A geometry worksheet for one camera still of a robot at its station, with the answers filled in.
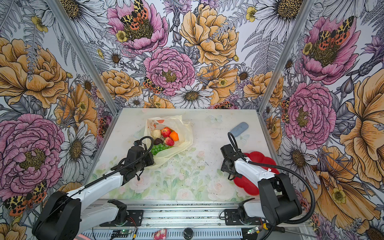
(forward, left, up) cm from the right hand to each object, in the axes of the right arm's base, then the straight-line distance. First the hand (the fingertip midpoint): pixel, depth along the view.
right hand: (231, 174), depth 88 cm
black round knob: (-28, +24, +10) cm, 38 cm away
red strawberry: (+22, +37, +3) cm, 43 cm away
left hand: (+8, +45, +5) cm, 46 cm away
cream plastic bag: (+21, +30, +22) cm, 43 cm away
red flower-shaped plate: (+8, -17, +5) cm, 19 cm away
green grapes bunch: (+16, +45, +5) cm, 48 cm away
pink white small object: (-28, +37, +3) cm, 46 cm away
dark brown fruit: (+22, +44, +4) cm, 50 cm away
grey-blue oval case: (+32, -12, +1) cm, 34 cm away
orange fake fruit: (+24, +34, +6) cm, 42 cm away
